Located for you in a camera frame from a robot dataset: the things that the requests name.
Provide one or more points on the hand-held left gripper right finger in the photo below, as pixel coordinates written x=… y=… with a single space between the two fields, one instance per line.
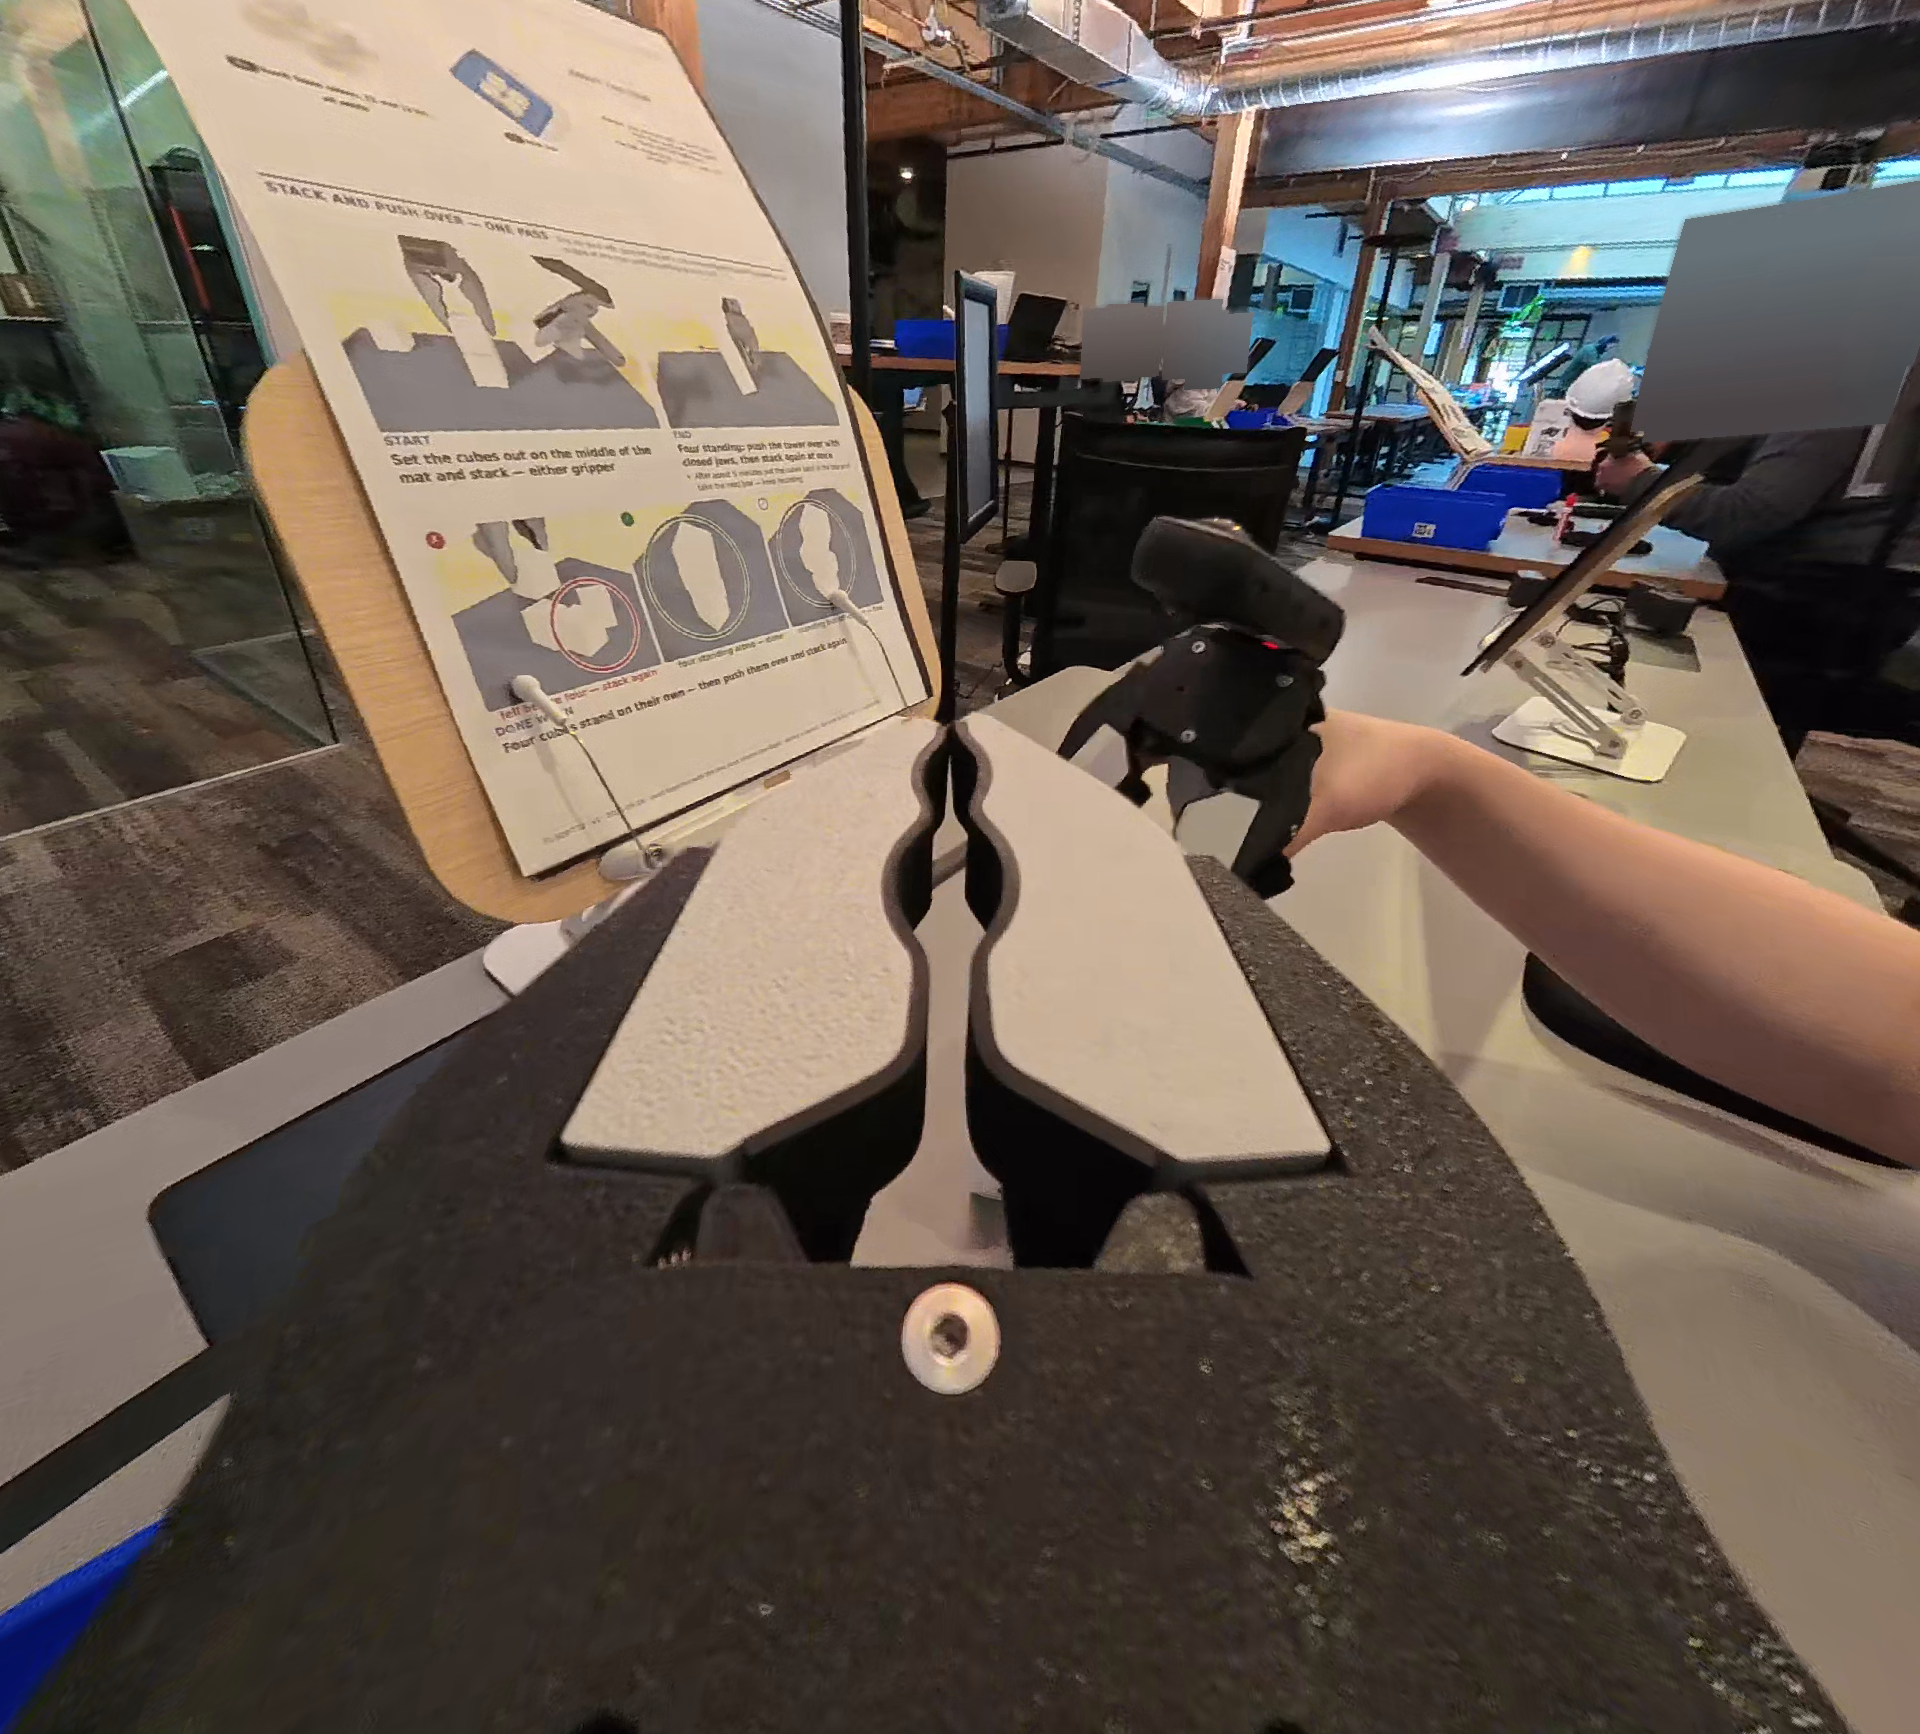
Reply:
x=1140 y=998

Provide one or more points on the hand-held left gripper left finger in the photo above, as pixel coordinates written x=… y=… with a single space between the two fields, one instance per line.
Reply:
x=750 y=985

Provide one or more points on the person's right forearm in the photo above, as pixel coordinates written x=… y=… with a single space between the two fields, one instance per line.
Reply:
x=1725 y=968

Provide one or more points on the white hard hat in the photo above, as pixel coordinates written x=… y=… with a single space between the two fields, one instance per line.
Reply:
x=1602 y=385

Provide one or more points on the person's right hand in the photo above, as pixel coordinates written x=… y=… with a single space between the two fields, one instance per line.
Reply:
x=1373 y=775

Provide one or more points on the black office chair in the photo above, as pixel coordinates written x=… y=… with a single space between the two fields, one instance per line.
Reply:
x=1171 y=518

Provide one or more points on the blue plastic bin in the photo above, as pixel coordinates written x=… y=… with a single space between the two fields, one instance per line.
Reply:
x=1523 y=485
x=930 y=339
x=60 y=1599
x=1432 y=518

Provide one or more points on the white document stand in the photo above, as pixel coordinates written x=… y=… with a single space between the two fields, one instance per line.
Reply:
x=1591 y=728

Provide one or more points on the black computer monitor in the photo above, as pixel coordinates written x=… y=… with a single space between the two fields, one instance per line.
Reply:
x=979 y=414

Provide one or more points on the black laptop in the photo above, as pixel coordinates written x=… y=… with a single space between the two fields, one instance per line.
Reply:
x=1035 y=327

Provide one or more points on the black wrist rest pad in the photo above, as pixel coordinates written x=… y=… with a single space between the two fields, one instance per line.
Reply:
x=1591 y=1037

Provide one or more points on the printed instruction sheet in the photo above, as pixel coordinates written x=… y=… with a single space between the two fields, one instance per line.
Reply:
x=450 y=114

